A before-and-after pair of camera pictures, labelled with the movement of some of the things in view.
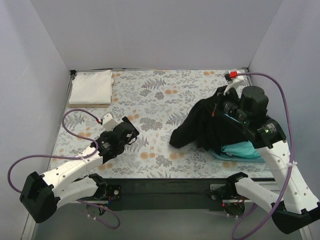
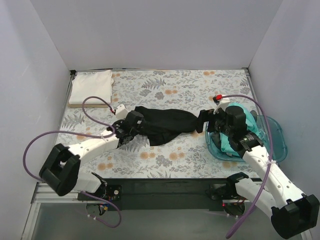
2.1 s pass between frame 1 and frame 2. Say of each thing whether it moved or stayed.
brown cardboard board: stayed
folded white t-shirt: stayed
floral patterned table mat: stayed
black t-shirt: moved
